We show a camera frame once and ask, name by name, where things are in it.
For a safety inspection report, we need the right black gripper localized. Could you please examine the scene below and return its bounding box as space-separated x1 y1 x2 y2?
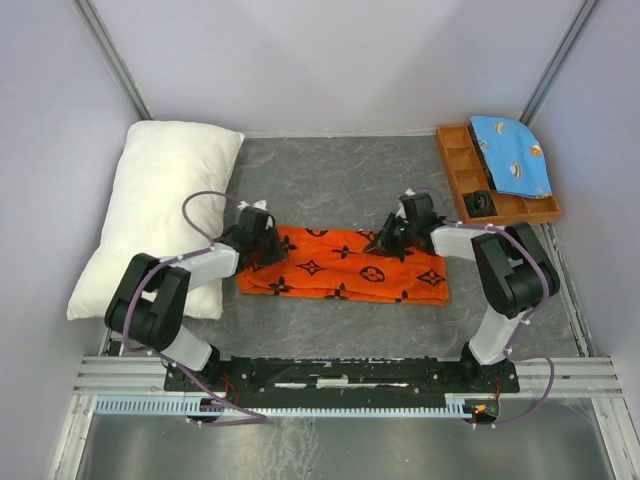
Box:
364 212 417 259

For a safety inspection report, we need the orange patterned pillowcase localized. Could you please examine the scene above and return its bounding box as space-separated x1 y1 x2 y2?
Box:
237 225 449 306

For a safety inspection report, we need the white pillow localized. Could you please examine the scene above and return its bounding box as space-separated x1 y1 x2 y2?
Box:
67 121 245 320

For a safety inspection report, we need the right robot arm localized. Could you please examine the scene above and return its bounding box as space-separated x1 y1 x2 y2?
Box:
364 193 560 391

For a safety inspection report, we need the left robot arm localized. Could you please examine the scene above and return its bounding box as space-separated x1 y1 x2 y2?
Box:
105 206 286 390

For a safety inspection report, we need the small black round object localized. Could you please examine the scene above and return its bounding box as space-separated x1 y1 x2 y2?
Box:
463 190 497 218

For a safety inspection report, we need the brown wooden divided tray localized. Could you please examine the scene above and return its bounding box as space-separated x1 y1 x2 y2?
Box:
435 125 562 225

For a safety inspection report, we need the blue patterned cloth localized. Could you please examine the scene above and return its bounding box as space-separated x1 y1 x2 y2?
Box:
470 115 552 199

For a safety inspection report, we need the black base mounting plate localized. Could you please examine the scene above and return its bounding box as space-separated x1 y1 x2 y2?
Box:
196 357 520 408

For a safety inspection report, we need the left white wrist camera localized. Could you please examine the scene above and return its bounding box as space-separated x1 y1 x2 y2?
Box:
237 200 267 211

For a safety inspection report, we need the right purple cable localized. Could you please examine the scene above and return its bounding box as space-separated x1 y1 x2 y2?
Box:
414 187 559 430

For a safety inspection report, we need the purple cable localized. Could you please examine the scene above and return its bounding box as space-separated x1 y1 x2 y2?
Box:
119 190 269 427
414 187 559 430

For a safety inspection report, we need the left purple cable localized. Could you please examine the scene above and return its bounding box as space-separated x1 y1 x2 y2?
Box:
119 190 269 427

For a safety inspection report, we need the light blue cable duct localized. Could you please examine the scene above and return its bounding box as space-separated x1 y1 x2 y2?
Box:
94 395 471 419

